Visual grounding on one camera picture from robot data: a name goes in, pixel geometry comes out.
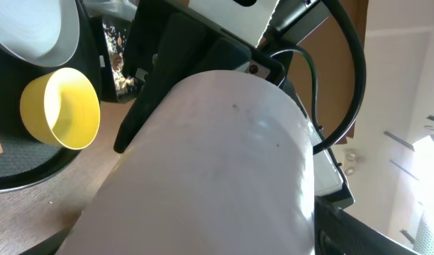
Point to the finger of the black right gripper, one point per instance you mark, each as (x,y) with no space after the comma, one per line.
(177,46)

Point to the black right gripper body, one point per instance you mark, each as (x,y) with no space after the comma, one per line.
(222,49)

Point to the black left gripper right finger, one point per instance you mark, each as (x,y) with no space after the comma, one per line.
(337,232)

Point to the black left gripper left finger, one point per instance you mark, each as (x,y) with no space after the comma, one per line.
(50,245)

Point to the grey round plate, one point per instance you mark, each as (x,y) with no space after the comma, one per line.
(41,32)

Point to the yellow plastic bowl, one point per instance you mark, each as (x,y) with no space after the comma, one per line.
(62,109)

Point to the pink plastic cup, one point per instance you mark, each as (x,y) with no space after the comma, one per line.
(223,166)

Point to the black food waste bin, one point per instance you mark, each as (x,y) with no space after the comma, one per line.
(108,91)

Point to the food scraps and rice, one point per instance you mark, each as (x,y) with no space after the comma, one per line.
(116,38)

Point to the round black tray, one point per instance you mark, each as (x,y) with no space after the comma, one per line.
(25,161)

